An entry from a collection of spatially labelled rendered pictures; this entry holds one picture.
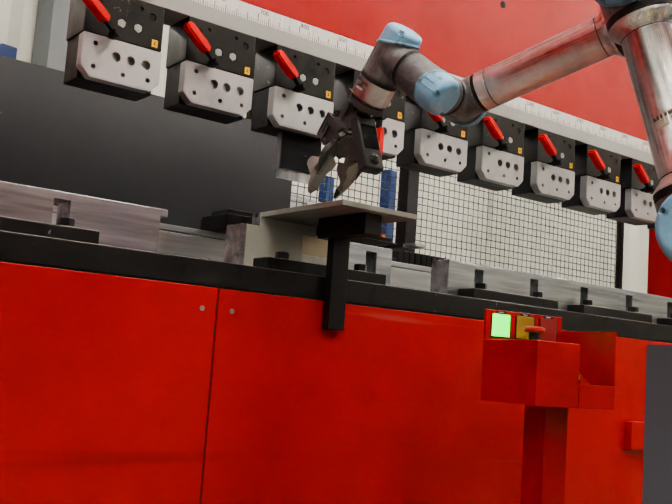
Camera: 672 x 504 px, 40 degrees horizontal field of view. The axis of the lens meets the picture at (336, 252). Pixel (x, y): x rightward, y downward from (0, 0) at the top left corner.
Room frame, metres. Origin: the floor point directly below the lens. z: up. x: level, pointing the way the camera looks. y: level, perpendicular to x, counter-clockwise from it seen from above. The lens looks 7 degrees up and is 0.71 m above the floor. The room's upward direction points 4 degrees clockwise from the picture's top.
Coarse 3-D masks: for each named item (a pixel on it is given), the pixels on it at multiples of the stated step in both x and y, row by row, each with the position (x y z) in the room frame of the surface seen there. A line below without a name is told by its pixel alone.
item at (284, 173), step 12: (276, 144) 1.86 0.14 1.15; (288, 144) 1.85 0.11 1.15; (300, 144) 1.87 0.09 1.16; (312, 144) 1.89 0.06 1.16; (276, 156) 1.85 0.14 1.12; (288, 156) 1.85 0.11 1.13; (300, 156) 1.87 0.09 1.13; (276, 168) 1.86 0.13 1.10; (288, 168) 1.86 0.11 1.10; (300, 168) 1.87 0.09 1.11; (300, 180) 1.88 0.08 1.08
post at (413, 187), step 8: (400, 168) 3.06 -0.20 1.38; (400, 176) 3.06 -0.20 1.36; (408, 176) 3.03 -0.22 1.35; (416, 176) 3.05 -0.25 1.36; (400, 184) 3.06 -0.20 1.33; (408, 184) 3.03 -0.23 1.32; (416, 184) 3.05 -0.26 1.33; (400, 192) 3.06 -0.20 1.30; (408, 192) 3.03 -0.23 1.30; (416, 192) 3.05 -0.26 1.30; (400, 200) 3.06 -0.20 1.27; (408, 200) 3.03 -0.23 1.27; (416, 200) 3.05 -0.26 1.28; (400, 208) 3.05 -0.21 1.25; (408, 208) 3.03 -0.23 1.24; (416, 208) 3.05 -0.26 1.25; (400, 224) 3.05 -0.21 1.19; (408, 224) 3.04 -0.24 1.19; (400, 232) 3.05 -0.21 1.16; (408, 232) 3.04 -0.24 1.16; (400, 240) 3.05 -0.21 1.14; (408, 240) 3.04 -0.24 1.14
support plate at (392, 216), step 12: (312, 204) 1.67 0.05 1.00; (324, 204) 1.64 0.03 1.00; (336, 204) 1.62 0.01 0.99; (348, 204) 1.61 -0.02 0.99; (360, 204) 1.63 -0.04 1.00; (264, 216) 1.80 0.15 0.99; (276, 216) 1.79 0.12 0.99; (288, 216) 1.78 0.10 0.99; (300, 216) 1.77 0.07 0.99; (312, 216) 1.76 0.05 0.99; (324, 216) 1.75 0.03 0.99; (384, 216) 1.70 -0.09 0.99; (396, 216) 1.69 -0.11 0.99; (408, 216) 1.70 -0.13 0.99
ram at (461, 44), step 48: (144, 0) 1.61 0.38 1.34; (240, 0) 1.73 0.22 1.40; (288, 0) 1.80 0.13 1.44; (336, 0) 1.87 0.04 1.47; (384, 0) 1.95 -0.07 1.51; (432, 0) 2.04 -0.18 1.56; (480, 0) 2.13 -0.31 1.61; (528, 0) 2.24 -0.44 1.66; (576, 0) 2.35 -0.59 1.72; (432, 48) 2.04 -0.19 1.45; (480, 48) 2.14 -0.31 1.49; (528, 96) 2.25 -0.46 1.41; (576, 96) 2.36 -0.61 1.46; (624, 96) 2.49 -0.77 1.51; (576, 144) 2.41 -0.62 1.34
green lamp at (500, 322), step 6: (492, 318) 1.83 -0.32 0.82; (498, 318) 1.84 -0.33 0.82; (504, 318) 1.85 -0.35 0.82; (492, 324) 1.83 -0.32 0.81; (498, 324) 1.84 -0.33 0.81; (504, 324) 1.85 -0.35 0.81; (492, 330) 1.83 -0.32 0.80; (498, 330) 1.84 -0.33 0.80; (504, 330) 1.85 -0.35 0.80; (504, 336) 1.85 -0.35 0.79
